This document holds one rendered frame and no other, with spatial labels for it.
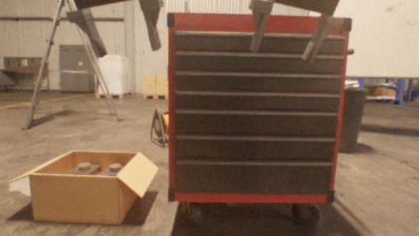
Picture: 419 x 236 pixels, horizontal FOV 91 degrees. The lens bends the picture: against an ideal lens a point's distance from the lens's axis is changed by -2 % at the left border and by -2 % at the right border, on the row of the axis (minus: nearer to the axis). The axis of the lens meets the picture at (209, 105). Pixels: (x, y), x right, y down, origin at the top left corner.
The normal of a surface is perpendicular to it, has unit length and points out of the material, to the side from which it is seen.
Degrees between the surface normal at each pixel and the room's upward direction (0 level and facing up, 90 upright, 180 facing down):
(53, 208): 90
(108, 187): 90
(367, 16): 90
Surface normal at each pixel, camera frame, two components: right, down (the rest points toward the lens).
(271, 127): 0.01, 0.13
